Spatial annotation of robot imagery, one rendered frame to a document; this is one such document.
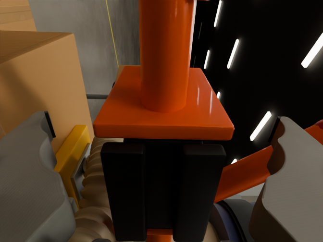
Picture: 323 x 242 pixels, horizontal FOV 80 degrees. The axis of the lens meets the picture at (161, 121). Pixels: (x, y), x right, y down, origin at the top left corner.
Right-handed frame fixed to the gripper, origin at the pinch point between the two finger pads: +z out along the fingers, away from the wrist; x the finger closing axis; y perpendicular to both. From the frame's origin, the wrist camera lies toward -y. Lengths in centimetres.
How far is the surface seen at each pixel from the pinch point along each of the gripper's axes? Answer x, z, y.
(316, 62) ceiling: 289, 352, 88
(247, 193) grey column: 77, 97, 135
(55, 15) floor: -108, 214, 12
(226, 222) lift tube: 8.3, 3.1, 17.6
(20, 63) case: -12.9, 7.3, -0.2
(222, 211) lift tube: 8.6, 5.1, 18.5
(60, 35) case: -13.6, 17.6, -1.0
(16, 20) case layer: -53, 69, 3
